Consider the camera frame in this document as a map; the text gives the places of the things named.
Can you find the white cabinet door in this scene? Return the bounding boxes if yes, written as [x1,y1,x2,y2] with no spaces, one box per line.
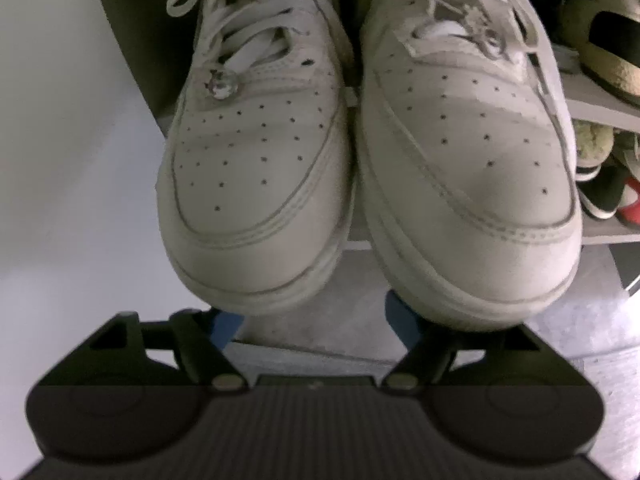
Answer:
[0,0,211,396]

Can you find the shoe cabinet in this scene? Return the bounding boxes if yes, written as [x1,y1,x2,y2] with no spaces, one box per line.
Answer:
[87,0,640,256]

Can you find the white perforated leather sneaker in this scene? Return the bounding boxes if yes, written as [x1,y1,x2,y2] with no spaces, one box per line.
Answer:
[157,0,358,316]
[350,0,583,332]

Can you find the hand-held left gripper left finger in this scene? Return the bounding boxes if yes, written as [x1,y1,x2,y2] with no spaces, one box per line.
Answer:
[90,310,249,392]

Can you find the olive and black shoe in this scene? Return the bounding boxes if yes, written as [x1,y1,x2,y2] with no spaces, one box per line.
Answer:
[552,0,640,108]

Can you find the red shoe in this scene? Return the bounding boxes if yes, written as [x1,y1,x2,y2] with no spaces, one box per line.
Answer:
[615,175,640,226]

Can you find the pale yellow-green shoe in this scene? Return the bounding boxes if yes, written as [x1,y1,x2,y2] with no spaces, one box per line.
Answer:
[572,122,616,168]

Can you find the white sneaker with dark panels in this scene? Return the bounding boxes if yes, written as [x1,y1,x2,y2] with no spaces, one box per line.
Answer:
[575,160,628,221]

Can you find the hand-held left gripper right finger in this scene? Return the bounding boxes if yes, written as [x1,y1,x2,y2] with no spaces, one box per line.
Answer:
[382,292,553,392]

